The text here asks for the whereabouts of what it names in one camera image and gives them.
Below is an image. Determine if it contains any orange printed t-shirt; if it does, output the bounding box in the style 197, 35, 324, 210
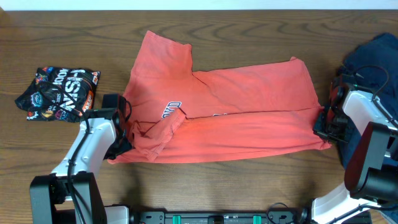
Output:
116, 31, 330, 164

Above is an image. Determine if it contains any navy blue garment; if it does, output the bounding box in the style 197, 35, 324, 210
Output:
333, 33, 397, 167

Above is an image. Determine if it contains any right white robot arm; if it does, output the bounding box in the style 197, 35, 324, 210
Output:
303, 75, 397, 223

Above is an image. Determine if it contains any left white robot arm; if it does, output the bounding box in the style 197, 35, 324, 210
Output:
29, 107, 131, 223

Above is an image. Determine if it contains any black printed folded t-shirt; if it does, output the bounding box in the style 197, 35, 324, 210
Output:
15, 67, 101, 123

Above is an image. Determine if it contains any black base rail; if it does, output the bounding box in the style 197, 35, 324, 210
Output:
130, 208, 310, 224

